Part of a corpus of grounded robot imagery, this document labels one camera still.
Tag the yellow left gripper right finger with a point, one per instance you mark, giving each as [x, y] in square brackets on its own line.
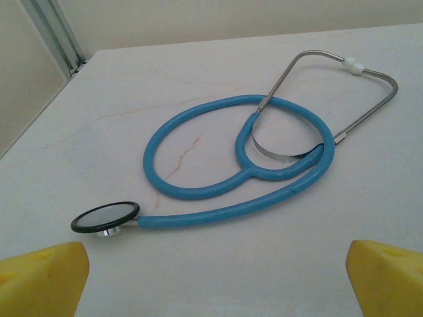
[390, 284]

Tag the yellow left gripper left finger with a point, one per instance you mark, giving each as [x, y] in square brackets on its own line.
[39, 280]

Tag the blue stethoscope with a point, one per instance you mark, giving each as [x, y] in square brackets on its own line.
[165, 220]

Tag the aluminium frame post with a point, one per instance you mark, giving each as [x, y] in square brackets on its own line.
[56, 33]

